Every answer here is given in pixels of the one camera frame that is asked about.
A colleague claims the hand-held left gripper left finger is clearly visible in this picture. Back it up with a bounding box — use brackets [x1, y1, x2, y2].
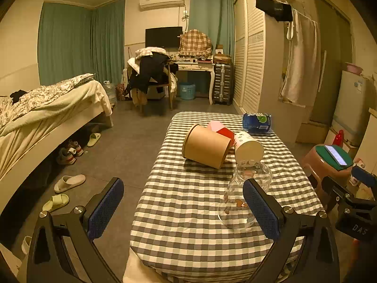
[26, 177, 125, 283]

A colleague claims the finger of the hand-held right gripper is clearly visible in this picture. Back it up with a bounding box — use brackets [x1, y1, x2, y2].
[350, 165, 377, 188]
[321, 177, 355, 213]

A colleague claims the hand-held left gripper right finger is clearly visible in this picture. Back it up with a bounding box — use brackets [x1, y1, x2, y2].
[242, 178, 341, 283]

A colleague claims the clear glass cup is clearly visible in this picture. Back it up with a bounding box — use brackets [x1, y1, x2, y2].
[217, 161, 273, 230]

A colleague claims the white printed paper cup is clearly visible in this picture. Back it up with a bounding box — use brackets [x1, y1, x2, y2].
[234, 131, 264, 163]

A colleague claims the large brown paper cup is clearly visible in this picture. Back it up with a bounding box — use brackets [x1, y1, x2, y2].
[182, 124, 232, 170]

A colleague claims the pink and red cup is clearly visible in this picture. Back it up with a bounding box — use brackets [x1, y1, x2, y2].
[206, 121, 235, 148]

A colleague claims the brown plastic stool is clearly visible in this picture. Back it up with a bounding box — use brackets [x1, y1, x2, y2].
[302, 146, 354, 210]

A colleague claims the smartphone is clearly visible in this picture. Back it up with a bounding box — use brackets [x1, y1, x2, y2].
[324, 145, 348, 166]

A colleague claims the grey sneaker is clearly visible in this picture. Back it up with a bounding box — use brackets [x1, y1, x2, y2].
[68, 140, 84, 156]
[56, 147, 77, 165]

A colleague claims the cardboard box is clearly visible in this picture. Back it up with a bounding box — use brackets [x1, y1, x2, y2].
[296, 120, 310, 144]

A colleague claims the small white fridge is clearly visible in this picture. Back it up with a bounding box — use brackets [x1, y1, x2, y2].
[332, 71, 375, 148]

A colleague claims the grey checked tablecloth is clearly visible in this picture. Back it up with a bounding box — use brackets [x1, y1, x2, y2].
[130, 111, 326, 283]

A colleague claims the blue wet wipes pack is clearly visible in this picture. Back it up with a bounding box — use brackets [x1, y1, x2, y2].
[242, 112, 273, 135]

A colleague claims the bed with cream sheet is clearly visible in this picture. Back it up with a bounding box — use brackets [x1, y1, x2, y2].
[0, 74, 114, 214]

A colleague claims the pink basin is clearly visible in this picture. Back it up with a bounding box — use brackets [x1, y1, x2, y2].
[345, 62, 364, 75]

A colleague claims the clear water jug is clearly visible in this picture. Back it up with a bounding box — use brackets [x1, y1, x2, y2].
[103, 80, 118, 103]

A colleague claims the grey door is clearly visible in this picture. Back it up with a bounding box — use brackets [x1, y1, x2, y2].
[309, 0, 354, 128]

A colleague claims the floral quilt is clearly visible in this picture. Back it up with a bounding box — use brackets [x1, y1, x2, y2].
[0, 74, 95, 129]

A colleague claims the white hanging towel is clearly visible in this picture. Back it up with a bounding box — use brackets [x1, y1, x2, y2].
[280, 10, 320, 107]

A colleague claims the dark ribbed suitcase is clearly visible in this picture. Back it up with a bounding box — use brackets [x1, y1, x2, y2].
[212, 62, 234, 106]

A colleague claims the wooden chair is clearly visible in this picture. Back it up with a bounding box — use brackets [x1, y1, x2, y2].
[132, 60, 175, 113]

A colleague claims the blue plastic basket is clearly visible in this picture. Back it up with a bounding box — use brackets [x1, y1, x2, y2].
[179, 83, 196, 100]

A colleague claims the black cloth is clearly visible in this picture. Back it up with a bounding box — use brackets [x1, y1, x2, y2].
[10, 90, 29, 104]

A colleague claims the black clothing pile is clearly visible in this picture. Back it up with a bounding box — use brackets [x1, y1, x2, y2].
[125, 51, 173, 94]

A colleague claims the white louvred wardrobe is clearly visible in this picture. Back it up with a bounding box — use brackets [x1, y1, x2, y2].
[233, 0, 295, 113]

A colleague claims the white desk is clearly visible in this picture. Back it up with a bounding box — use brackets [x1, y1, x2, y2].
[172, 60, 215, 105]

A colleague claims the wide green curtain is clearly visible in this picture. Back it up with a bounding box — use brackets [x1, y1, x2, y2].
[38, 0, 126, 87]

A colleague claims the plaid cloth cover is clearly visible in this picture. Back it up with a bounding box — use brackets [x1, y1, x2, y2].
[179, 29, 213, 57]

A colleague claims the black television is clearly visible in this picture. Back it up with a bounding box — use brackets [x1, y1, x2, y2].
[145, 26, 183, 48]

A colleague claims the black hanging bag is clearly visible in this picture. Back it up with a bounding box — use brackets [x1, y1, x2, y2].
[256, 0, 294, 22]

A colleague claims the narrow green curtain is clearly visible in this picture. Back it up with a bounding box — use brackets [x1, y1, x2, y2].
[188, 0, 235, 56]

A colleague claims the white air conditioner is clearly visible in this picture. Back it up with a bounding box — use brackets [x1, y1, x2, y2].
[139, 0, 185, 10]

